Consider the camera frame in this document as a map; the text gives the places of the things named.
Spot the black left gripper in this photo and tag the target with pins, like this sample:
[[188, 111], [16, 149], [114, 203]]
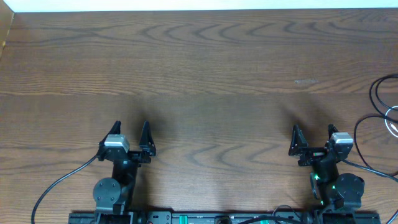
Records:
[[147, 147]]

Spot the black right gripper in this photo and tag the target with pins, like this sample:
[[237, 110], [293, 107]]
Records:
[[313, 154]]

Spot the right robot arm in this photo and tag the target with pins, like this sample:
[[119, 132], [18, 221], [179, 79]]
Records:
[[339, 194]]

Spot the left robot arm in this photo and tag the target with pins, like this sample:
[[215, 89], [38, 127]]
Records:
[[113, 194]]

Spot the wooden side panel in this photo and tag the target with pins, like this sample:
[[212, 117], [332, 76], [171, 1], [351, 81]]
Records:
[[6, 19]]

